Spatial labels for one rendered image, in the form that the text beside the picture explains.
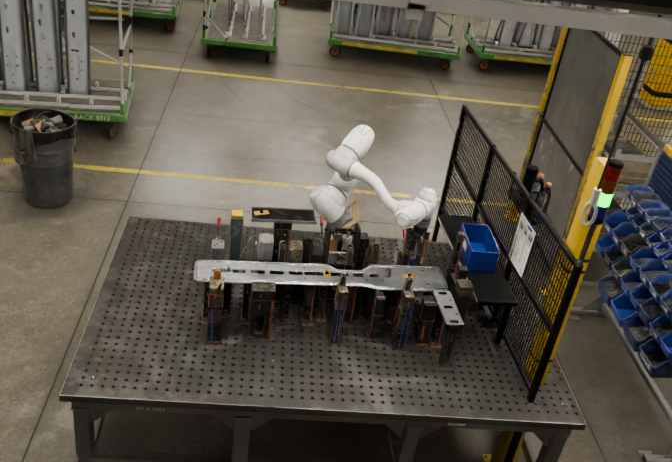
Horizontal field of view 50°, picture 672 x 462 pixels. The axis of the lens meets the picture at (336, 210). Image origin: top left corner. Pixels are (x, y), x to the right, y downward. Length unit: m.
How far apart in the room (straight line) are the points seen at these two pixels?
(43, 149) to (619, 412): 4.61
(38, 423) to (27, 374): 0.41
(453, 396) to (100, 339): 1.82
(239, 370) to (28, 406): 1.42
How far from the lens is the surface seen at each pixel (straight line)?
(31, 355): 4.95
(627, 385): 5.49
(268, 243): 3.92
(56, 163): 6.17
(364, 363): 3.86
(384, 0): 0.21
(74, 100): 7.72
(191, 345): 3.86
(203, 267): 3.89
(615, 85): 5.31
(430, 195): 3.72
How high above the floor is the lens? 3.25
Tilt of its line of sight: 30 degrees down
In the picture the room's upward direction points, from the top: 8 degrees clockwise
